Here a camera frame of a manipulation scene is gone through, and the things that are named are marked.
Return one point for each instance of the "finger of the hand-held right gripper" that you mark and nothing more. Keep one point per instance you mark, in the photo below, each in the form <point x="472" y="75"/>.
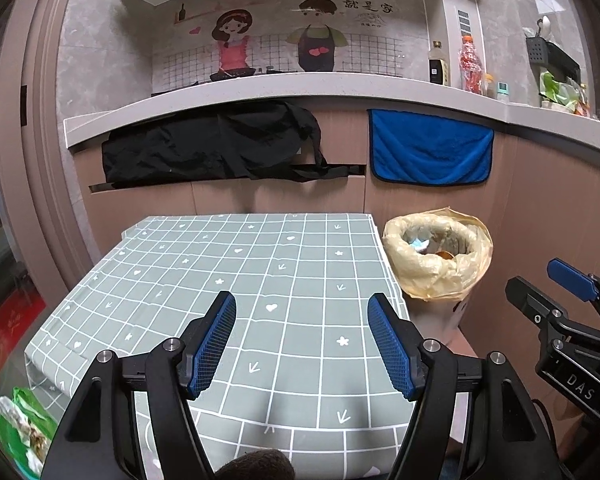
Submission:
<point x="570" y="277"/>
<point x="522" y="294"/>

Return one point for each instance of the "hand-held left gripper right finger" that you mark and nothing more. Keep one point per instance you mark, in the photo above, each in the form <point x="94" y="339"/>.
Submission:
<point x="392" y="350"/>

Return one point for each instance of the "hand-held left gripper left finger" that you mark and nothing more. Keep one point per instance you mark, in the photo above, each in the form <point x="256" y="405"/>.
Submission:
<point x="212" y="347"/>

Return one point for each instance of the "white trash bin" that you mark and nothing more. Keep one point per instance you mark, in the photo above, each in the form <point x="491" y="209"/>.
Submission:
<point x="445" y="312"/>

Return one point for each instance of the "trash bin with yellow bag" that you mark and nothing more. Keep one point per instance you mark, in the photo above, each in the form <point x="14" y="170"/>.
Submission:
<point x="415" y="272"/>

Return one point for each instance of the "green grid tablecloth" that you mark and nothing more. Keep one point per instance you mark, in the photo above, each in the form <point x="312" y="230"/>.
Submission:
<point x="280" y="280"/>

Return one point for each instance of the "blue towel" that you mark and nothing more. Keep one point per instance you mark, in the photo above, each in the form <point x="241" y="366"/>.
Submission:
<point x="430" y="145"/>

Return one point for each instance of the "bag of green vegetables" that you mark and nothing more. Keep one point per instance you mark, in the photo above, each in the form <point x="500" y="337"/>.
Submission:
<point x="560" y="92"/>

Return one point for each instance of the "small teal white bottle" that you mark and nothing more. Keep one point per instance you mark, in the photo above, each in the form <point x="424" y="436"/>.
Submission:
<point x="503" y="92"/>

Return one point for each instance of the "black hanging cloth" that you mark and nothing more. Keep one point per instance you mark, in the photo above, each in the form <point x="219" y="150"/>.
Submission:
<point x="195" y="145"/>

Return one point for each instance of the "green plastic bag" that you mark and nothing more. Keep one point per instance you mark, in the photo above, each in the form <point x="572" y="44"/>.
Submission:
<point x="25" y="430"/>

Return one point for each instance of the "small jar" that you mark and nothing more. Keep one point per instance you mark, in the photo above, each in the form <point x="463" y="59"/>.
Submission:
<point x="490" y="87"/>

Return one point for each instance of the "black utensil rack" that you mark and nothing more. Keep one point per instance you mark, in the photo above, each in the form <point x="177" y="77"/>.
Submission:
<point x="555" y="57"/>

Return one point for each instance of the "red drink bottle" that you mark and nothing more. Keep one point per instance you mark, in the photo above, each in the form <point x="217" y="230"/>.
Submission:
<point x="471" y="65"/>

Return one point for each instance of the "dark sauce bottle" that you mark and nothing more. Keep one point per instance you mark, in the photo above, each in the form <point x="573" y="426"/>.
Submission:
<point x="439" y="65"/>

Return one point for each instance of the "white utensil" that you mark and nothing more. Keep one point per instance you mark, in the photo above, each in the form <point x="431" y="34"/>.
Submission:
<point x="544" y="26"/>

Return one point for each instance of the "grey kitchen counter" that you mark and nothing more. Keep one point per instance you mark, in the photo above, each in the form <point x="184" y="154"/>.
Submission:
<point x="330" y="85"/>

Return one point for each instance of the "white vent grille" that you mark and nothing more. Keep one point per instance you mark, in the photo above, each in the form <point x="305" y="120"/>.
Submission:
<point x="463" y="22"/>

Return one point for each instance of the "black door latch plate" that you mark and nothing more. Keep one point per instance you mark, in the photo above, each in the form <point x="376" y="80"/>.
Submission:
<point x="23" y="106"/>

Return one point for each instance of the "cartoon wall sticker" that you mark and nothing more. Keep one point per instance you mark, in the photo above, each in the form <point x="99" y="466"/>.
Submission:
<point x="280" y="25"/>

